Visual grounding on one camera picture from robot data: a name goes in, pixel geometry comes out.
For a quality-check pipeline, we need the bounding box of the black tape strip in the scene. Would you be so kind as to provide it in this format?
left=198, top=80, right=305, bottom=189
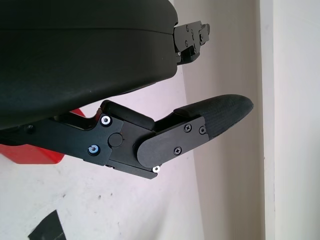
left=29, top=209, right=67, bottom=240

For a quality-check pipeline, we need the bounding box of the red wooden block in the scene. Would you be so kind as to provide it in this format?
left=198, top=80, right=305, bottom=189
left=0, top=107, right=64, bottom=166

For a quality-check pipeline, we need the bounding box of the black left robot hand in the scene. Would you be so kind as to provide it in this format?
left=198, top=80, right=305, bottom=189
left=0, top=0, right=255, bottom=180

